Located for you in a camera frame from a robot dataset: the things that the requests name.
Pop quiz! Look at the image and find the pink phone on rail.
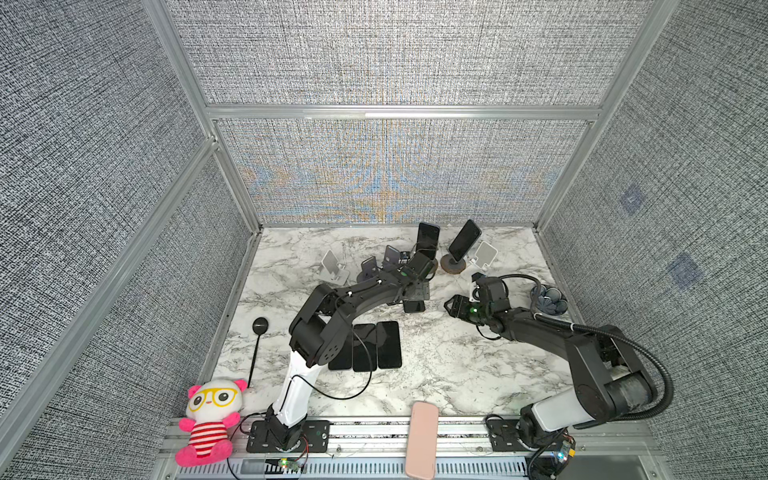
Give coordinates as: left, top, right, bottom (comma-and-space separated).
404, 401, 439, 480

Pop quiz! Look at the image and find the purple round stand left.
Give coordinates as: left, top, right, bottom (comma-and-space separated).
356, 256, 380, 283

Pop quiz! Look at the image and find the tilted black phone wooden stand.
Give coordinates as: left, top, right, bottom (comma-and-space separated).
448, 219, 482, 262

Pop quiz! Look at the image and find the white phone stand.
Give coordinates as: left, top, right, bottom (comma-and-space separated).
471, 241, 498, 271
320, 250, 350, 286

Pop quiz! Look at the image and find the black phone on wooden stand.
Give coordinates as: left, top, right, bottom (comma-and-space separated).
415, 222, 440, 260

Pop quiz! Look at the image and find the white phone stand right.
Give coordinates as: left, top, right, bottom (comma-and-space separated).
471, 241, 498, 271

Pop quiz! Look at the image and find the phone with purple case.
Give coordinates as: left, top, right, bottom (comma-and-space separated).
328, 334, 354, 371

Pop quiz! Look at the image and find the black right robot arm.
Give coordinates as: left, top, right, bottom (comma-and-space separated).
444, 274, 674, 449

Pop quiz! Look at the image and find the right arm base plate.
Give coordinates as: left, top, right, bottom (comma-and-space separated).
483, 413, 570, 452

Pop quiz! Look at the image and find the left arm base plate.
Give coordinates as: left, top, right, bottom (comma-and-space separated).
246, 420, 332, 455

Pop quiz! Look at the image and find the wooden round stand right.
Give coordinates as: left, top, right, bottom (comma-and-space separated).
440, 253, 466, 275

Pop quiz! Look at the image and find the white phone stand left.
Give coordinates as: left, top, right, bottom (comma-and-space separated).
320, 250, 350, 286

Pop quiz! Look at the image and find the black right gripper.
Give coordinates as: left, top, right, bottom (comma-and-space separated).
442, 293, 492, 326

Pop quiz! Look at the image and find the dark blue flower bowl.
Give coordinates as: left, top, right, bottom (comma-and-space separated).
531, 284, 568, 316

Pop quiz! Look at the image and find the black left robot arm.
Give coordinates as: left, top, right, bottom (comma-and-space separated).
265, 252, 436, 450

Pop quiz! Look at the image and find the aluminium front rail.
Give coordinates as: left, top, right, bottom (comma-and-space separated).
149, 416, 673, 479

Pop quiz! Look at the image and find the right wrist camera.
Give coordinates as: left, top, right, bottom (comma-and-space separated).
470, 272, 486, 302

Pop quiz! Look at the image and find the pink white plush toy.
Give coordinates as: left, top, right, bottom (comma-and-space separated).
175, 379, 247, 468

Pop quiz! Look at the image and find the black spoon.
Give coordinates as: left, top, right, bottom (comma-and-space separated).
247, 316, 269, 387

